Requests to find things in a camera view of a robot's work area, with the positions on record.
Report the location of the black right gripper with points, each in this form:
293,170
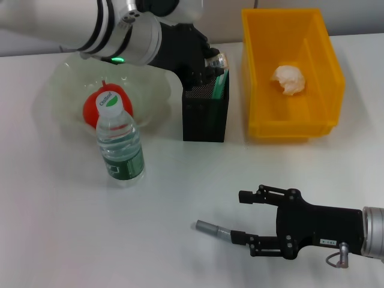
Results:
324,225

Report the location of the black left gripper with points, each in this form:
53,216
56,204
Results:
177,48

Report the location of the green pen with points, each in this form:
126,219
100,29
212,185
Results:
219,87

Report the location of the grey marker pen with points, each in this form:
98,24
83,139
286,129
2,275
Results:
210,228

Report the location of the white paper ball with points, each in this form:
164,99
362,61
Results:
289,80

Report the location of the clear green-label water bottle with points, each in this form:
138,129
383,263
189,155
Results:
120,150

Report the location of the red apple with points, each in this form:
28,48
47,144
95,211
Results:
90,108

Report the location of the white and silver left arm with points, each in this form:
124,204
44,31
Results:
75,21

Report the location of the black mesh pen holder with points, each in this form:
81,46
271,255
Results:
204,120

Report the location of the translucent wavy fruit plate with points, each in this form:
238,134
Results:
150,87

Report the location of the yellow plastic storage bin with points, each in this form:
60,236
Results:
270,114

